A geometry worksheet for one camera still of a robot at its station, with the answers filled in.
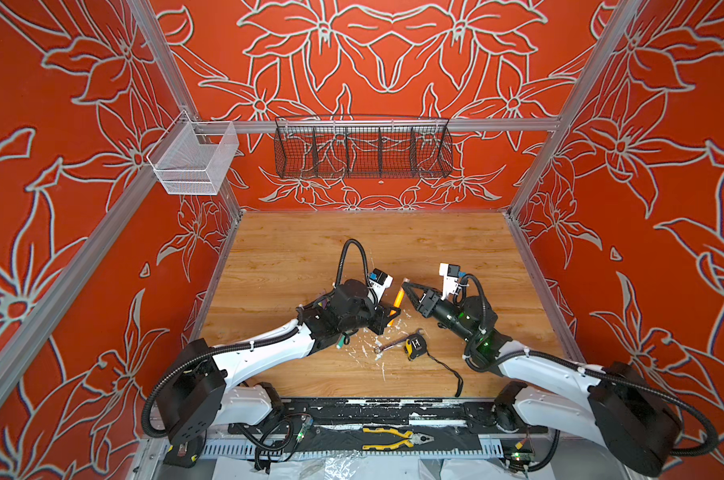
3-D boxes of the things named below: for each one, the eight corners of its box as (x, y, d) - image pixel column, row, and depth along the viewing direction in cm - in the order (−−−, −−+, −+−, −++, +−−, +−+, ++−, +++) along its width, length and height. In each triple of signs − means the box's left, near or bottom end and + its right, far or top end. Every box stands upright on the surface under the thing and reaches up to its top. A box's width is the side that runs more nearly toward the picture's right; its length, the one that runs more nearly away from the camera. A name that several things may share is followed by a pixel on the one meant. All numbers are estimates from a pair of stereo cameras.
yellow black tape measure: (409, 361, 84) (410, 357, 81) (400, 342, 87) (401, 338, 84) (428, 352, 85) (430, 348, 82) (418, 335, 88) (420, 330, 86)
